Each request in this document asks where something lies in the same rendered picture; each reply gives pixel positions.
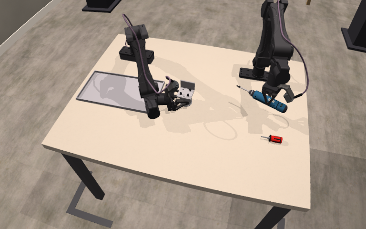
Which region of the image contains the blue electric screwdriver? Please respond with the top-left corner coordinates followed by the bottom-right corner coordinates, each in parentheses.
top-left (240, 87), bottom-right (288, 113)

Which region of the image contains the red screwdriver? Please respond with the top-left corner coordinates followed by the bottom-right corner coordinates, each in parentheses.
top-left (262, 135), bottom-right (283, 144)

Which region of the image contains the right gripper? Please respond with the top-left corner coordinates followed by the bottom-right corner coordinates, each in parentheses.
top-left (157, 82), bottom-right (189, 111)

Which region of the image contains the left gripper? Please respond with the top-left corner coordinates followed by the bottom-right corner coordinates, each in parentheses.
top-left (262, 72), bottom-right (294, 105)

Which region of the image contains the grey l-shaped bracket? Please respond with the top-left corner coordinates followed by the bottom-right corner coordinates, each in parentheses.
top-left (176, 80), bottom-right (195, 100)

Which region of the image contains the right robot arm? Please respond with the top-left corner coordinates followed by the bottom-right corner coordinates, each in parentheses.
top-left (119, 24), bottom-right (160, 119)

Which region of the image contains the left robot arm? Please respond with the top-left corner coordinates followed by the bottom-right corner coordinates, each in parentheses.
top-left (239, 0), bottom-right (294, 84)

